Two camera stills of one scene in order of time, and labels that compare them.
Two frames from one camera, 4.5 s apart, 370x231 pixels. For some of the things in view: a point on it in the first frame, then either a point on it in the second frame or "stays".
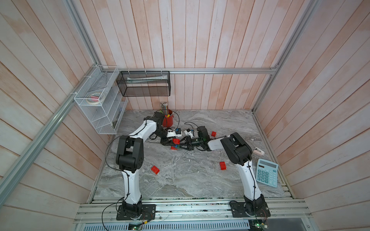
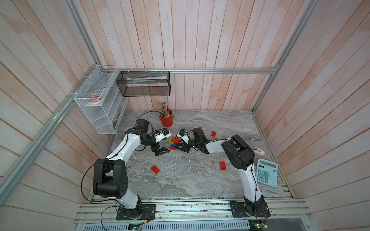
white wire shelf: [101, 101] stays
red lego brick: [155, 169] stays
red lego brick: [176, 141] stays
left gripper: [165, 142] to [159, 151]
